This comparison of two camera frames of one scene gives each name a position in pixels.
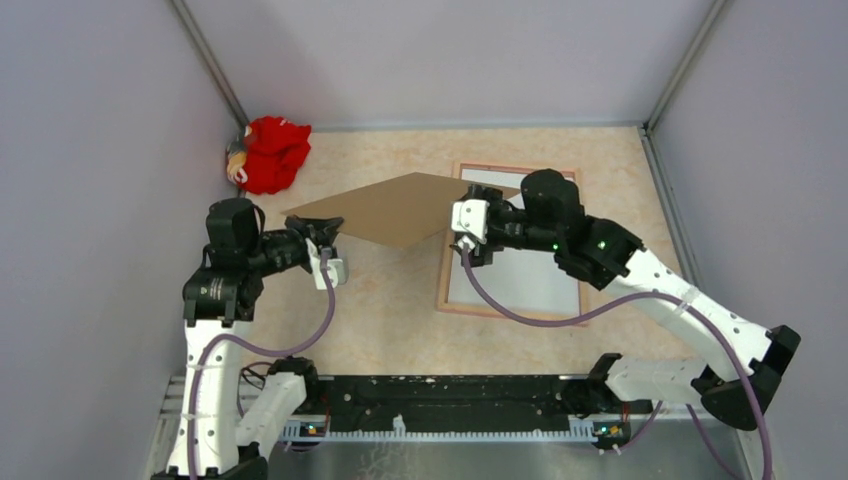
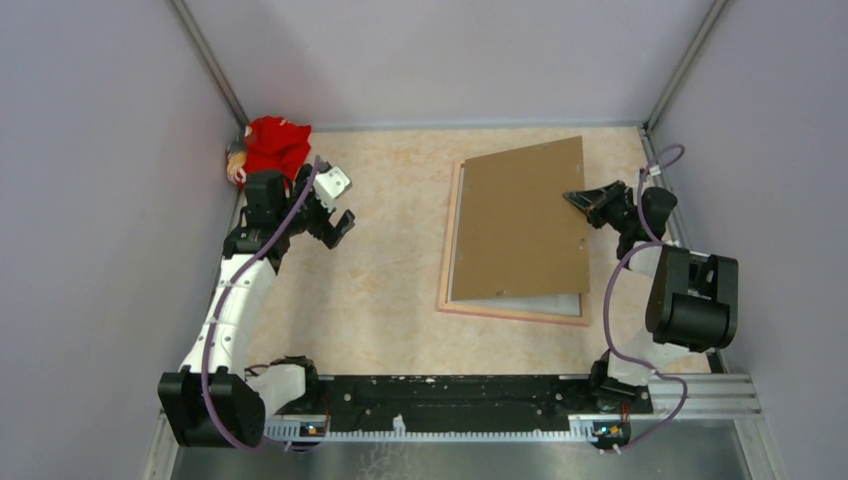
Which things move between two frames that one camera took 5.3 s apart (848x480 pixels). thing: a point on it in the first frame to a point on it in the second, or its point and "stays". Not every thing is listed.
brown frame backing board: [403, 211] to [517, 234]
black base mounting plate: [453, 403] stays
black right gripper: [483, 194] to [598, 200]
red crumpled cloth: [274, 151] stays
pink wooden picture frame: [448, 253] stays
